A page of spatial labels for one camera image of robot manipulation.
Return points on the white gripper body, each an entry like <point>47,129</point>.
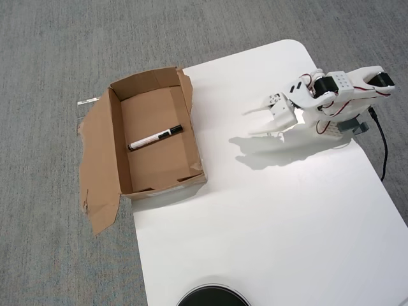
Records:
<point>281,116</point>

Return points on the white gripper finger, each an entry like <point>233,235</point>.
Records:
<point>274,99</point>
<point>266,129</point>

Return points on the white marker pen black cap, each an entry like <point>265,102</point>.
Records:
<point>150,139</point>

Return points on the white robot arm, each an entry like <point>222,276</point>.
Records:
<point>342,83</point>

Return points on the open brown cardboard box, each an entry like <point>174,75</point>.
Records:
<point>153,165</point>

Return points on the grey table clamp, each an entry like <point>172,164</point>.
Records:
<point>348,126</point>

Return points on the black round object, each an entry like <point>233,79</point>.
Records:
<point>213,294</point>

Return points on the white strip on carpet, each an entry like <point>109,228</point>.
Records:
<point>87,101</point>

